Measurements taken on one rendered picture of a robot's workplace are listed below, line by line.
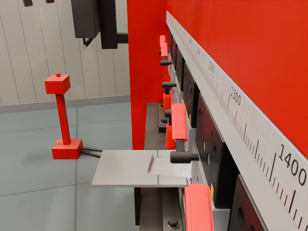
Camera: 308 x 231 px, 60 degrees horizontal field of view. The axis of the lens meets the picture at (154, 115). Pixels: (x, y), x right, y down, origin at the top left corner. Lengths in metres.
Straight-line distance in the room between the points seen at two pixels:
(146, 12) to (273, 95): 1.39
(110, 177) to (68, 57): 3.15
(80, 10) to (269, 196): 1.60
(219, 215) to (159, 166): 0.51
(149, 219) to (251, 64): 0.69
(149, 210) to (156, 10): 1.05
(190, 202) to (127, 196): 2.01
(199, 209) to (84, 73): 3.70
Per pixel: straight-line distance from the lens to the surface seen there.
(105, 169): 0.82
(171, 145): 0.60
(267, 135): 0.18
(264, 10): 0.19
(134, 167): 0.82
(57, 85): 2.49
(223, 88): 0.27
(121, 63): 3.90
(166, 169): 0.81
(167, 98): 0.76
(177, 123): 0.41
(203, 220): 0.24
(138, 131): 1.73
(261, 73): 0.19
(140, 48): 1.55
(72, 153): 2.75
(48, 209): 2.28
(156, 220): 0.83
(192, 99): 0.47
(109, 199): 2.24
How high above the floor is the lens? 1.47
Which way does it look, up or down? 24 degrees down
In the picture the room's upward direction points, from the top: straight up
